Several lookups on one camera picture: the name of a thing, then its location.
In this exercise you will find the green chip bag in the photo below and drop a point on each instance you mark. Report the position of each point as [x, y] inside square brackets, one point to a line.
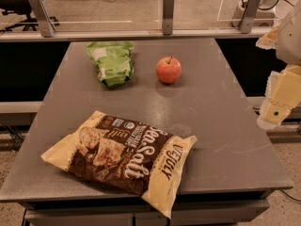
[112, 61]

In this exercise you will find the left metal rail bracket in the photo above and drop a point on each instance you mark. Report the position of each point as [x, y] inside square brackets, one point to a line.
[46, 28]

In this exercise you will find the brown and cream chip bag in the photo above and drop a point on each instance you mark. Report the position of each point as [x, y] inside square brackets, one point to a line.
[130, 156]

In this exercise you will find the middle metal rail bracket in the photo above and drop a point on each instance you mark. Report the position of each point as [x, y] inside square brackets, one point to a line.
[168, 13]

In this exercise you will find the right metal rail bracket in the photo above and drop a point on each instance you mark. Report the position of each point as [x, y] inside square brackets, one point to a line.
[246, 24]

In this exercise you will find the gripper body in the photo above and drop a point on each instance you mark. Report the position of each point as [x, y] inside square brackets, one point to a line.
[290, 41]

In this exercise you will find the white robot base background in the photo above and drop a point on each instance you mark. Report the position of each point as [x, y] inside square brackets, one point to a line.
[265, 12]

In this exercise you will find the red apple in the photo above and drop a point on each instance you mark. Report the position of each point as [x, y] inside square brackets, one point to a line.
[168, 69]

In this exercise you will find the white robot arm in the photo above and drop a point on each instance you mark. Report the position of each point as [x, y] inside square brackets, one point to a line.
[289, 37]

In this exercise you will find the metal rail bracket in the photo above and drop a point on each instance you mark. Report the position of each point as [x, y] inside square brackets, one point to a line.
[46, 28]
[168, 13]
[246, 24]

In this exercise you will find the black office chair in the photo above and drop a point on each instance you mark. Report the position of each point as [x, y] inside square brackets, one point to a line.
[19, 7]

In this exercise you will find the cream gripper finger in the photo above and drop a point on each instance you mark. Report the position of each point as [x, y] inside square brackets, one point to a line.
[269, 40]

